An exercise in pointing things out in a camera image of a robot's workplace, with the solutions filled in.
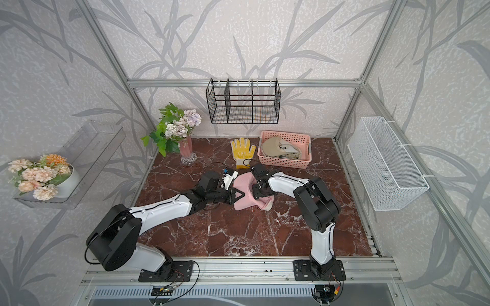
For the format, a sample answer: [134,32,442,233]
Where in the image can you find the pink baseball cap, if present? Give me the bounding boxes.
[233,172,274,211]

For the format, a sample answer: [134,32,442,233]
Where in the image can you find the beige baseball cap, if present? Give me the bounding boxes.
[261,136,301,159]

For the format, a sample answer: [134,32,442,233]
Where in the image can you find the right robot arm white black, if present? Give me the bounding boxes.
[251,163,341,266]

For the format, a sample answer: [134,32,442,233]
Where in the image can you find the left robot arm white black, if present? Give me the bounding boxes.
[86,169,244,272]

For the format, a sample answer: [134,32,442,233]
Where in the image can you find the pink glass vase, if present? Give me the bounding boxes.
[179,136,197,166]

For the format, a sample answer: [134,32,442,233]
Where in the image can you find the yellow white work glove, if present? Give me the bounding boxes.
[230,137,256,169]

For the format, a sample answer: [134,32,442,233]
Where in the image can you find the pink plastic basket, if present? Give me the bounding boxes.
[258,131,312,169]

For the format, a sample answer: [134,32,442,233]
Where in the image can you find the purple white flower bouquet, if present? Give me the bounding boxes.
[141,103,202,157]

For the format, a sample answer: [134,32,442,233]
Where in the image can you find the white pot peach flowers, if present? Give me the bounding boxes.
[8,154,81,201]

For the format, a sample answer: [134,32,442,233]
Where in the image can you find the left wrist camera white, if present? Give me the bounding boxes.
[223,170,238,190]

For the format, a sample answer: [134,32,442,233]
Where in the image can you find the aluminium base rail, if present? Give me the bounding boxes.
[80,256,403,286]

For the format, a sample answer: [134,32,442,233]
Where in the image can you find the black wire wall basket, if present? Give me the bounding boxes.
[205,79,281,124]

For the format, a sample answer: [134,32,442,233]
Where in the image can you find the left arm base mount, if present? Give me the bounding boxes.
[138,261,193,283]

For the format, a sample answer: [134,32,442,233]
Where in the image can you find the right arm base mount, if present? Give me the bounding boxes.
[293,257,347,281]

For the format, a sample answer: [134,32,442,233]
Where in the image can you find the clear acrylic wall shelf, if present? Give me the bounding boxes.
[14,120,126,209]

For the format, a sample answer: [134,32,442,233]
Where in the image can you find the white mesh wall basket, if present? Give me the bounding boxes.
[348,117,430,212]

